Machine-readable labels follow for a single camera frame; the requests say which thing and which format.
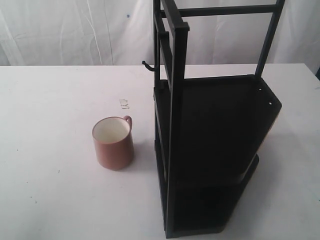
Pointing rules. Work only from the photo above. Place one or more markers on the clear tape patch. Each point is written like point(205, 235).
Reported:
point(124, 104)

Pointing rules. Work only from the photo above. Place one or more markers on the pink ceramic mug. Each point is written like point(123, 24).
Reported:
point(113, 142)

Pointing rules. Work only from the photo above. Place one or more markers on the white backdrop curtain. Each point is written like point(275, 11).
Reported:
point(120, 32)

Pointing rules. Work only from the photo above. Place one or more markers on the black hook on rack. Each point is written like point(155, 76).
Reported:
point(148, 67)

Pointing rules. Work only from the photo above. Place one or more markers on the black two-tier shelf rack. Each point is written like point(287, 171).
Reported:
point(208, 130)

